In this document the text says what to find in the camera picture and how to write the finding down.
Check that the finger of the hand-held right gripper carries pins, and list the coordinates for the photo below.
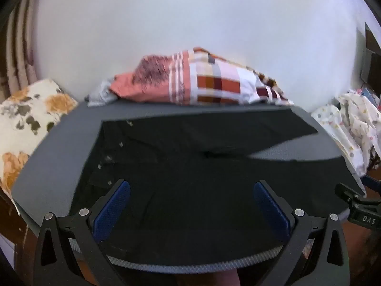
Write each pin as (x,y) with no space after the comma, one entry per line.
(346,192)

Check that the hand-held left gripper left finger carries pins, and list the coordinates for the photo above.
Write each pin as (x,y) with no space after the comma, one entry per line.
(114,208)

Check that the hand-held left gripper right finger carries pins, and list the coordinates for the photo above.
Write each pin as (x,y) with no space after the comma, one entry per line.
(269,208)

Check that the black pants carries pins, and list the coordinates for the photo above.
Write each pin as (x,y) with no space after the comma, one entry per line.
(190,184)

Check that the white printed cloth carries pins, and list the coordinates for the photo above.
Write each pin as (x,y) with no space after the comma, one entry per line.
(351,119)

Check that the grey mat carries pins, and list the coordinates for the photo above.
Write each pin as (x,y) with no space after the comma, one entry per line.
(59,143)

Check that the grey crumpled cloth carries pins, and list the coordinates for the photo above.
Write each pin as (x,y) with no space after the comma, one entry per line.
(99,95)

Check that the floral pillow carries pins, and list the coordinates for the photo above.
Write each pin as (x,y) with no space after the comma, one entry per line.
(23,125)

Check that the orange plaid blanket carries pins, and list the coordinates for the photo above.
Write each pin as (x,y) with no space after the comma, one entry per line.
(226,80)

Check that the dark flat panel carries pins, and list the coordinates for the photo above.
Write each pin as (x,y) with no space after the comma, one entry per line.
(372,56)

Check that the beige striped curtain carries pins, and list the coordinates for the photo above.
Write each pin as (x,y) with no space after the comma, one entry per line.
(18,50)

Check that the wooden bed frame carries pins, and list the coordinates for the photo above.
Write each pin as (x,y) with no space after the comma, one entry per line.
(12,220)

